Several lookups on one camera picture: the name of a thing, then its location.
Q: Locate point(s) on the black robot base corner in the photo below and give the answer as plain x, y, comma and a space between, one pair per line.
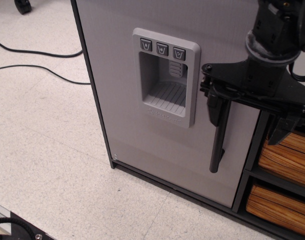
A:
13, 227

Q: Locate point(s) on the wooden drawer bin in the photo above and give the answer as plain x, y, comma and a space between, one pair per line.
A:
286, 159
277, 208

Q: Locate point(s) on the upper wooden drawer bin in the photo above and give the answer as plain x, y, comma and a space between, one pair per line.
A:
286, 159

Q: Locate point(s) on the black cabinet frame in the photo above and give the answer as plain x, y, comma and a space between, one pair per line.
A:
252, 160

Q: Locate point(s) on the grey water dispenser panel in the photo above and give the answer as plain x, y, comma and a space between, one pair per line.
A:
167, 72

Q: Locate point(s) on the black fridge door handle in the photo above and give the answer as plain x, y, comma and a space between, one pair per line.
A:
217, 150

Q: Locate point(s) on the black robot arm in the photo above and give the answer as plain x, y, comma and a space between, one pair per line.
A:
278, 38

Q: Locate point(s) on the lower wooden drawer bin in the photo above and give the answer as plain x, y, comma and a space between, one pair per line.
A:
277, 208

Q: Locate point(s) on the black caster wheel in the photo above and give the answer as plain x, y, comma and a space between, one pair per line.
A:
23, 6

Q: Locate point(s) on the grey toy fridge door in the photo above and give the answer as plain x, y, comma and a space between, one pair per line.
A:
122, 140

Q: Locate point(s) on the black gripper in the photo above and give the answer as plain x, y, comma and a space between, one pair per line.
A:
268, 88

